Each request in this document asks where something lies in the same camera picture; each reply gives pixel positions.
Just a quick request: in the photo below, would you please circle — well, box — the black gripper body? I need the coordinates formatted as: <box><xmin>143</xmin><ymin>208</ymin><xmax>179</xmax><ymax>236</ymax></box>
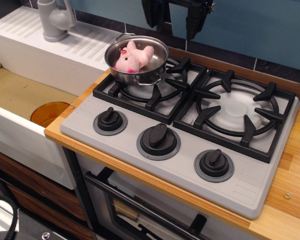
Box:
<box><xmin>168</xmin><ymin>0</ymin><xmax>215</xmax><ymax>15</ymax></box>

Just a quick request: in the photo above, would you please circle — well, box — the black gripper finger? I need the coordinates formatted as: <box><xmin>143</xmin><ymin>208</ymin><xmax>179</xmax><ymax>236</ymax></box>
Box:
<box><xmin>141</xmin><ymin>0</ymin><xmax>167</xmax><ymax>28</ymax></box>
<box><xmin>186</xmin><ymin>6</ymin><xmax>208</xmax><ymax>40</ymax></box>

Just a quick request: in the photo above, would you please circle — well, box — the pink stuffed pig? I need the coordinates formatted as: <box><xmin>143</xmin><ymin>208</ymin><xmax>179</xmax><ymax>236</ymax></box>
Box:
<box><xmin>113</xmin><ymin>40</ymin><xmax>154</xmax><ymax>73</ymax></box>

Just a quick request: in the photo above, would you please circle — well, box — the stainless steel pan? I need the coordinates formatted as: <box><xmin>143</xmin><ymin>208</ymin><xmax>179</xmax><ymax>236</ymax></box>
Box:
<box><xmin>104</xmin><ymin>33</ymin><xmax>169</xmax><ymax>86</ymax></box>

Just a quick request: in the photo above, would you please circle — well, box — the black left stove knob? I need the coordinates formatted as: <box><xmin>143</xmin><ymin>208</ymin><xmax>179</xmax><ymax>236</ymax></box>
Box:
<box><xmin>93</xmin><ymin>107</ymin><xmax>128</xmax><ymax>136</ymax></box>

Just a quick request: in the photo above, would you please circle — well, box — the black stove knob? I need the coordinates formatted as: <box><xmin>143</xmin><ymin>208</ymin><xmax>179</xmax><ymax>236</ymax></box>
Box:
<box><xmin>194</xmin><ymin>149</ymin><xmax>235</xmax><ymax>183</ymax></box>
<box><xmin>136</xmin><ymin>123</ymin><xmax>181</xmax><ymax>161</ymax></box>
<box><xmin>93</xmin><ymin>107</ymin><xmax>128</xmax><ymax>136</ymax></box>

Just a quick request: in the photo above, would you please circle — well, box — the black middle stove knob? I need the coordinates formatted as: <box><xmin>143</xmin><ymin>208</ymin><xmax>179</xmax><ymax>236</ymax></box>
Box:
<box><xmin>136</xmin><ymin>123</ymin><xmax>181</xmax><ymax>161</ymax></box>

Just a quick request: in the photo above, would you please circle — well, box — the grey toy stove top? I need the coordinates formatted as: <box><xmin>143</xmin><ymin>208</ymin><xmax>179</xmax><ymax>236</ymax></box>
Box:
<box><xmin>60</xmin><ymin>91</ymin><xmax>300</xmax><ymax>219</ymax></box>

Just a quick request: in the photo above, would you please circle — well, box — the black right stove knob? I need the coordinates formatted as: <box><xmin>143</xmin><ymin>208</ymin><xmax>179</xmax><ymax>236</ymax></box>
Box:
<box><xmin>194</xmin><ymin>149</ymin><xmax>235</xmax><ymax>183</ymax></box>

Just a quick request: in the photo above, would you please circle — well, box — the black left burner grate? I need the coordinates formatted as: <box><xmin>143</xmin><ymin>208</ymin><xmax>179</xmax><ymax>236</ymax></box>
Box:
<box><xmin>93</xmin><ymin>57</ymin><xmax>207</xmax><ymax>125</ymax></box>

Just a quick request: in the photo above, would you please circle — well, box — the black burner grate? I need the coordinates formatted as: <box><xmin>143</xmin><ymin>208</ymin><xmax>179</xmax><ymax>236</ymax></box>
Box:
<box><xmin>93</xmin><ymin>57</ymin><xmax>207</xmax><ymax>125</ymax></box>
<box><xmin>173</xmin><ymin>69</ymin><xmax>297</xmax><ymax>163</ymax></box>

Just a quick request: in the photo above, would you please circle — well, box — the grey toy faucet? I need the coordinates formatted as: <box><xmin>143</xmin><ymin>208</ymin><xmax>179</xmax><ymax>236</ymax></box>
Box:
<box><xmin>37</xmin><ymin>0</ymin><xmax>76</xmax><ymax>43</ymax></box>

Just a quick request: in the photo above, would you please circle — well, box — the black right burner grate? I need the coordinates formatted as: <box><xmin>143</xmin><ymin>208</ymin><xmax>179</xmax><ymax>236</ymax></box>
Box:
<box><xmin>173</xmin><ymin>69</ymin><xmax>297</xmax><ymax>163</ymax></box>

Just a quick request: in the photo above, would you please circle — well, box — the white toy sink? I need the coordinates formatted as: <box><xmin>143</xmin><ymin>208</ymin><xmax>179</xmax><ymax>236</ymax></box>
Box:
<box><xmin>0</xmin><ymin>6</ymin><xmax>119</xmax><ymax>190</ymax></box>

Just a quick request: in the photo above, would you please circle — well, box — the wooden drawer cabinet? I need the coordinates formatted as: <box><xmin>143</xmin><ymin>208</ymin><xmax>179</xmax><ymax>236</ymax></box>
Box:
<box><xmin>0</xmin><ymin>152</ymin><xmax>96</xmax><ymax>240</ymax></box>

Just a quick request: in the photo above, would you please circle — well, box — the oven door with handle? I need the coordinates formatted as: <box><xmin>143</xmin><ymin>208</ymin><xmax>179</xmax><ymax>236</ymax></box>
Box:
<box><xmin>83</xmin><ymin>166</ymin><xmax>231</xmax><ymax>240</ymax></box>

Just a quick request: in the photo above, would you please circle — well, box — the black braided cable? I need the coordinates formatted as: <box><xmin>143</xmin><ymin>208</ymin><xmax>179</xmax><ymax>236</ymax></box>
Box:
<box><xmin>0</xmin><ymin>194</ymin><xmax>20</xmax><ymax>240</ymax></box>

